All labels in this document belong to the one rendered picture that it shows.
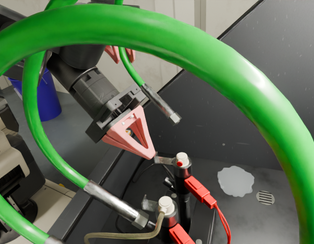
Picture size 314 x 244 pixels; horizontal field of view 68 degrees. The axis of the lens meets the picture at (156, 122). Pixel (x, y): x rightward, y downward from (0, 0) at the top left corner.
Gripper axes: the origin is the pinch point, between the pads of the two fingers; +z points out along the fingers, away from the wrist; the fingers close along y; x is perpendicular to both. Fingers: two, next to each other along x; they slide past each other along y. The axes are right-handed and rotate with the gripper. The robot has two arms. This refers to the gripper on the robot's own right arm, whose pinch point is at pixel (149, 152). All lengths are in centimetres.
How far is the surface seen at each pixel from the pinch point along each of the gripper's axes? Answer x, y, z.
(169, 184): 0.0, -1.7, 6.1
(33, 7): 143, -188, -184
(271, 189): 27.8, -9.4, 32.4
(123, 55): 10.8, -0.7, -15.7
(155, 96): 9.9, -0.7, -6.2
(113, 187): 4.8, -30.1, 3.6
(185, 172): 0.2, 3.3, 5.4
